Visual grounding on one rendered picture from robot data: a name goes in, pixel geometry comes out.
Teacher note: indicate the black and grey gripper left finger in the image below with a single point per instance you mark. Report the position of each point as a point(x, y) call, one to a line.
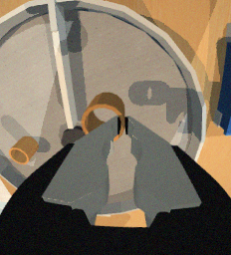
point(76, 177)

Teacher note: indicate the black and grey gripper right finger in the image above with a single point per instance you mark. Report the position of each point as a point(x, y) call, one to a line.
point(167, 179)

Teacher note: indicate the bronze bushing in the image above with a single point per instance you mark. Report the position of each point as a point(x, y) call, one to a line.
point(103, 100)
point(28, 147)

